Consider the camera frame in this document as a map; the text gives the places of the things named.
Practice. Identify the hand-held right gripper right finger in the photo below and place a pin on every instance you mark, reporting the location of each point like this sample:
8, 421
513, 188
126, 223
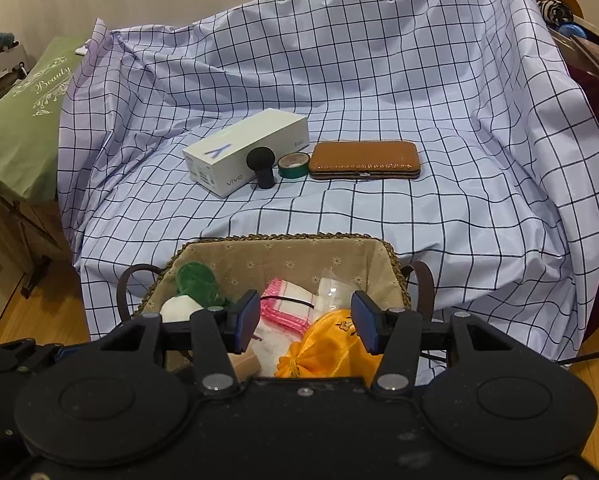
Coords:
367, 320

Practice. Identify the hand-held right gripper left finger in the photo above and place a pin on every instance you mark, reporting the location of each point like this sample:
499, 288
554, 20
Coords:
244, 320

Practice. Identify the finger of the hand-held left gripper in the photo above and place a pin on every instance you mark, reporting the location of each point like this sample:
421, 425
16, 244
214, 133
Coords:
64, 352

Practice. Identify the clear plastic packet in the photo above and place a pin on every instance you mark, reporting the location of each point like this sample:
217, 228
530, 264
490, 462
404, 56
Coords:
334, 290

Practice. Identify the pink and white cloth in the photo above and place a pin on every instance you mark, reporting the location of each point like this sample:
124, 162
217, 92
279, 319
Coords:
289, 300

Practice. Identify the orange satin pouch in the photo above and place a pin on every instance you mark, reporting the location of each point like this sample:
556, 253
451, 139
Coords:
329, 355

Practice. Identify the green and white plush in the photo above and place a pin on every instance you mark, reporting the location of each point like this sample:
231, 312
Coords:
197, 280

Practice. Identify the woven basket with floral lining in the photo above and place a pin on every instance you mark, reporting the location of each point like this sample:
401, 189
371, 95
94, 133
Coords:
289, 255

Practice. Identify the green tape roll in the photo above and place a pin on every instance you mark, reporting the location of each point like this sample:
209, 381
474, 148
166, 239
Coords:
292, 172

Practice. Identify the black mushroom sponge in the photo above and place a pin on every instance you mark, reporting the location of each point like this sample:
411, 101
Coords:
261, 160

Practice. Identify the brown leather case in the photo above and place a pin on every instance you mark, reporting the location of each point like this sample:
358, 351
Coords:
364, 157

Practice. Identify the white phone box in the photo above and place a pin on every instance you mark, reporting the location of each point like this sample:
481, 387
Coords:
249, 145

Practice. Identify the white checked blanket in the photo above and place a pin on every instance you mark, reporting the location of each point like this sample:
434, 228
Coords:
379, 85

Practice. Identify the grey storage box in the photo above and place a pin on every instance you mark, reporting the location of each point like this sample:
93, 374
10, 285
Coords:
4, 67

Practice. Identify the blue grey plush toy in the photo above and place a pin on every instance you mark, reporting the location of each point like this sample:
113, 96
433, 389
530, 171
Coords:
2, 42

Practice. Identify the black and white striped cloth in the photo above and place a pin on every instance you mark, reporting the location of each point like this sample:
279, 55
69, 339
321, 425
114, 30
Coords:
552, 12

